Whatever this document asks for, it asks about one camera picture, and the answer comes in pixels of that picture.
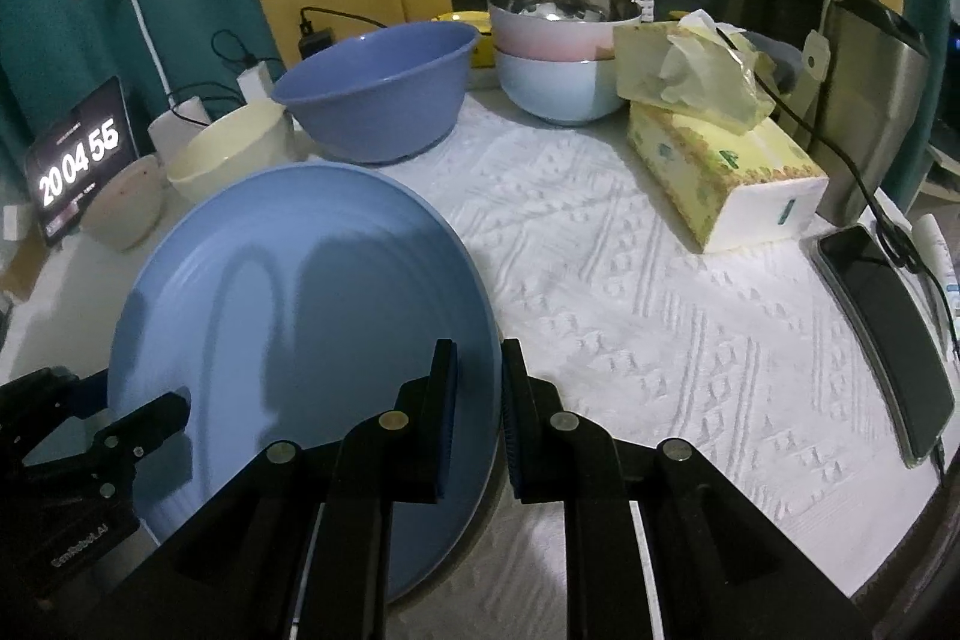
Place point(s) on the large blue bowl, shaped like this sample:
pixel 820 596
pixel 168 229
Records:
pixel 375 100

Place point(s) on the open yellow tissue pack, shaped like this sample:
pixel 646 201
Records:
pixel 675 66

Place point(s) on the pink steel-lined bowl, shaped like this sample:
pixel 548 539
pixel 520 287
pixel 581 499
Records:
pixel 525 36

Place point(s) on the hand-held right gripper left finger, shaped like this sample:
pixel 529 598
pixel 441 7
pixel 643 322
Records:
pixel 447 411

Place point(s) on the white tube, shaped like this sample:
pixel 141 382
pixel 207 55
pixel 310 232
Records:
pixel 937 257

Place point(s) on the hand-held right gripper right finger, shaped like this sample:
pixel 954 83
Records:
pixel 513 419

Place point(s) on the light blue bowl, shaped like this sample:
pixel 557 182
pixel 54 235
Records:
pixel 555 89

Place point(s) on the yellow packet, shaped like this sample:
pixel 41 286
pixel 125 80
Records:
pixel 484 51

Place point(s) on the black smartphone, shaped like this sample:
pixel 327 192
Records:
pixel 877 317

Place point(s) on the tablet with clock display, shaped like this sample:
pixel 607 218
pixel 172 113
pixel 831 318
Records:
pixel 75 153

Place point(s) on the white textured tablecloth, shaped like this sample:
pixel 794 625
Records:
pixel 637 325

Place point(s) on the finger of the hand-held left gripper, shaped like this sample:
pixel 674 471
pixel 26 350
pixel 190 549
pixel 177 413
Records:
pixel 150 422
pixel 37 389

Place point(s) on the blue plate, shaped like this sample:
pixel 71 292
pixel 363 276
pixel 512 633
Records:
pixel 300 280

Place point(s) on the pink speckled bowl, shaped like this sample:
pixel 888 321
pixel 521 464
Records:
pixel 124 205

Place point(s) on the cream bowl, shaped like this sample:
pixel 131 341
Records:
pixel 225 153

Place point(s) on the white charger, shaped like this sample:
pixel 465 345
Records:
pixel 256 85

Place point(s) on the black charger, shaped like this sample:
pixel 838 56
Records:
pixel 313 44

